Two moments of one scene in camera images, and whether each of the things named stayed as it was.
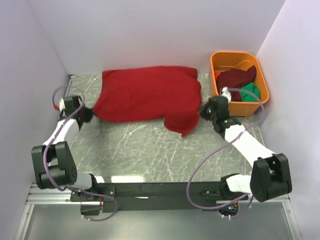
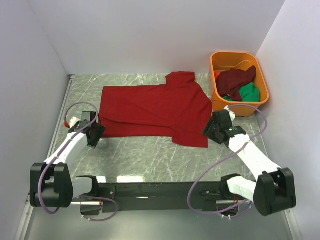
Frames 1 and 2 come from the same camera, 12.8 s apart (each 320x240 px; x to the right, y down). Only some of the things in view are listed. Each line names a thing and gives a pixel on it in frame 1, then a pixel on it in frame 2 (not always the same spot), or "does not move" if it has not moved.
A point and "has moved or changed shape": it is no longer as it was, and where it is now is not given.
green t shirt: (246, 97) does not move
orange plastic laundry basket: (226, 60) does not move
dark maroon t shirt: (233, 78) does not move
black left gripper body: (87, 113) -> (99, 130)
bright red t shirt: (172, 94) has moved or changed shape
